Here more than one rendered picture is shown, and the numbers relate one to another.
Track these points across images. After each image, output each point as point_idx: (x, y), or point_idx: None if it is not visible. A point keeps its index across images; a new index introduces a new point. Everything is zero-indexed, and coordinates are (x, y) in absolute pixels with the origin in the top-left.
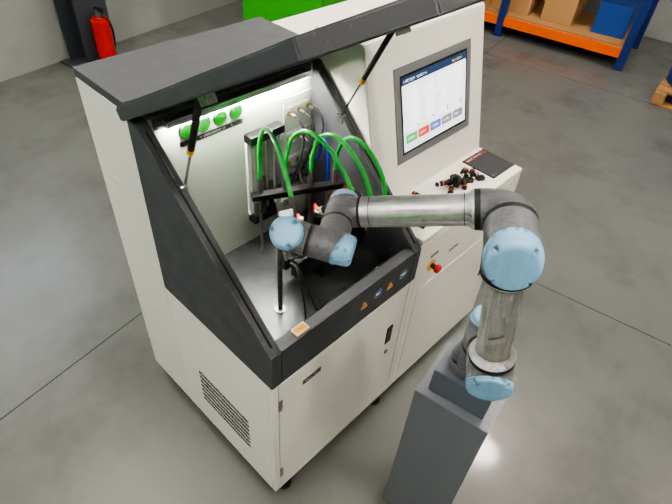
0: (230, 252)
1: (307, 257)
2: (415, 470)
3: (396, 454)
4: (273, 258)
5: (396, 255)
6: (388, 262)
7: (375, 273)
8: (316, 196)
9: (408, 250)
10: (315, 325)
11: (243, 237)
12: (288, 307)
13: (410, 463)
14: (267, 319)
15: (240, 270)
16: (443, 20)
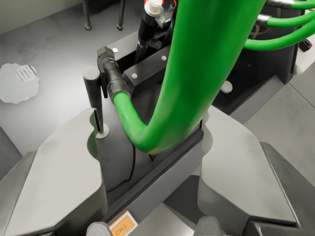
0: (41, 20)
1: (150, 75)
2: (193, 226)
3: (183, 216)
4: (101, 42)
5: (265, 85)
6: (255, 96)
7: (239, 114)
8: None
9: (278, 79)
10: (147, 214)
11: (61, 0)
12: (112, 128)
13: (192, 224)
14: None
15: (52, 54)
16: None
